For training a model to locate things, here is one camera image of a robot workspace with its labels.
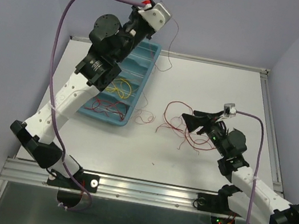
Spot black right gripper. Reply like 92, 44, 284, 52
176, 103, 235, 157

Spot red yellow wire bundle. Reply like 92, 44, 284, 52
152, 98, 226, 159

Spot thin pink wire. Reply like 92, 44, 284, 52
145, 14, 181, 75

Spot yellow wires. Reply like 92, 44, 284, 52
103, 74, 141, 102

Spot teal plastic compartment tray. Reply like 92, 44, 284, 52
78, 40, 161, 127

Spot separated red wire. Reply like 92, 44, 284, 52
82, 94, 158, 128

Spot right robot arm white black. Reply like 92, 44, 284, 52
182, 111, 299, 224

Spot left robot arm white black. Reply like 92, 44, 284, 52
10, 6, 170, 187

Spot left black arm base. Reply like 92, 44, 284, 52
46, 169, 100, 211

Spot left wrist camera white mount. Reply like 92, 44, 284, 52
138, 0, 172, 32

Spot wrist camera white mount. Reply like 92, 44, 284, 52
138, 0, 172, 32
219, 103, 237, 121

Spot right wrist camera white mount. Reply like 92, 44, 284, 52
219, 103, 237, 121

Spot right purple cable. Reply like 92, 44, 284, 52
216, 109, 276, 224

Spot aluminium mounting rail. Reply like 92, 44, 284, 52
0, 158, 204, 214

